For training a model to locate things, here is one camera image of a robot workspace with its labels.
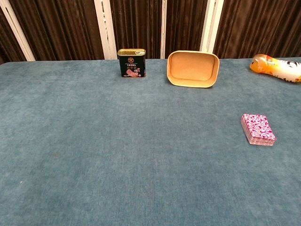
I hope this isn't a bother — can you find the pink patterned card deck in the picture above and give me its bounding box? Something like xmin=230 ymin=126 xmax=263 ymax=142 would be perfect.
xmin=240 ymin=113 xmax=276 ymax=146

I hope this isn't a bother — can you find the dark luncheon meat can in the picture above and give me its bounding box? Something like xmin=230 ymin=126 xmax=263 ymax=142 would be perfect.
xmin=117 ymin=48 xmax=147 ymax=79

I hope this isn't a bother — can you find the kraft paper bowl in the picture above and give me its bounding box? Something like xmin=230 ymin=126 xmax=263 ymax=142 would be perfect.
xmin=166 ymin=50 xmax=220 ymax=89

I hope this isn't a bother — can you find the dark brown curtain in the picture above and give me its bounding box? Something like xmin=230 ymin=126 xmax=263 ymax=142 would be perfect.
xmin=0 ymin=0 xmax=301 ymax=64

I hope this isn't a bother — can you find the orange drink bottle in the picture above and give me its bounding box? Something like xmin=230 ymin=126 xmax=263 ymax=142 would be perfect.
xmin=249 ymin=54 xmax=301 ymax=83

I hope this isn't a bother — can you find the thin white frame post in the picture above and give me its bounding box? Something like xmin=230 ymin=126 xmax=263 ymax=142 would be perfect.
xmin=160 ymin=0 xmax=167 ymax=59

